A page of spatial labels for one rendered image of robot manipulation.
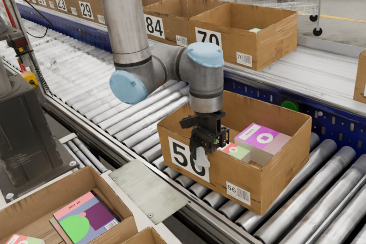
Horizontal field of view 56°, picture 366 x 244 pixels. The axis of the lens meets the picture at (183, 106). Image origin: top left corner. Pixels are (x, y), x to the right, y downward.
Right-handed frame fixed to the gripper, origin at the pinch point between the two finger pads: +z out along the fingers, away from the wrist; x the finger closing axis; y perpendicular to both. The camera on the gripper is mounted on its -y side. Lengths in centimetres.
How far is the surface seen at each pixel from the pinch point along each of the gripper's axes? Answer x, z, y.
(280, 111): 28.5, -9.1, 6.8
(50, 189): -36.8, 4.5, -28.2
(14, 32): -30, -39, -46
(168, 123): 2.4, -5.6, -18.9
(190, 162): -0.8, 1.6, -4.7
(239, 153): 14.4, 2.6, 2.2
